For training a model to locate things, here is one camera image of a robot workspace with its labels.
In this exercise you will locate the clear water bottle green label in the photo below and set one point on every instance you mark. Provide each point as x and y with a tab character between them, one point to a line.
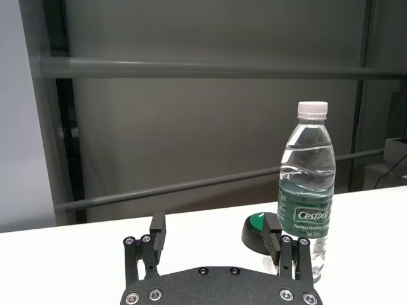
306	190

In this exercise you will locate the small black object behind bottle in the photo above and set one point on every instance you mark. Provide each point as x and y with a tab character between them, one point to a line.
254	232

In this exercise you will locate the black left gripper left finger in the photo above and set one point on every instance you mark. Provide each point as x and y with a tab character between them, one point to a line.
155	241

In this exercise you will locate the grey vertical partition post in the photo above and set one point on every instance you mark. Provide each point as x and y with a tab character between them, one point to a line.
361	95

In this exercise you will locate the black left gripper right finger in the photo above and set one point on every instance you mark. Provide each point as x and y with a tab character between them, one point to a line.
273	238

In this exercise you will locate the white monitor riser box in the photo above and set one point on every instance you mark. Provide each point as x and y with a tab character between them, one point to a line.
395	155

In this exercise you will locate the thick grey horizontal rail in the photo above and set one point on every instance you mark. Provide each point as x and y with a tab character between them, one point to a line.
206	68

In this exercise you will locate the white background desk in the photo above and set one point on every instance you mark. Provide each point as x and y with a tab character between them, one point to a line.
384	176

